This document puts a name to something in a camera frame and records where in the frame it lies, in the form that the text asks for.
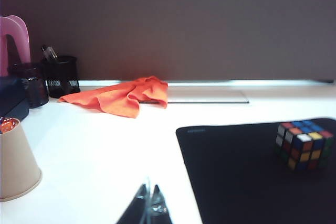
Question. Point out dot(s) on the multicolour puzzle cube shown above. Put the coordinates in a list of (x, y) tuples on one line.
[(304, 145)]

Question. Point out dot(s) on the pink plastic file holder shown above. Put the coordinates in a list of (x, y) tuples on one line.
[(22, 37)]

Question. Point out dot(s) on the brown paper cup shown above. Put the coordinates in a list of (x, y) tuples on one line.
[(15, 169)]

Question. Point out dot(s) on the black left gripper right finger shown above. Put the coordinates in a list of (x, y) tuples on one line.
[(158, 208)]

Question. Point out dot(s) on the black mouse pad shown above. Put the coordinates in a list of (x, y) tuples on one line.
[(236, 182)]

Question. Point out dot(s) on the wide brown desk partition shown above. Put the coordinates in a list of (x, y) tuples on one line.
[(183, 24)]

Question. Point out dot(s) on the small colourful dice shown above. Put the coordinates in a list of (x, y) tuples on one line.
[(6, 125)]

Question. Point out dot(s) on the dark blue box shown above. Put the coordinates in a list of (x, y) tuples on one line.
[(11, 98)]

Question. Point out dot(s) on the orange cloth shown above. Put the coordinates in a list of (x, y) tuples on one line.
[(118, 98)]

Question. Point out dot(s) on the dark translucent cup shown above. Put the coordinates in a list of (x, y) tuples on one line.
[(32, 87)]

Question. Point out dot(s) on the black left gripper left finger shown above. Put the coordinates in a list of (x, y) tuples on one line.
[(136, 211)]

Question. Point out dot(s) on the black mesh pen holder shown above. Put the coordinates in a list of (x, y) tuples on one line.
[(61, 77)]

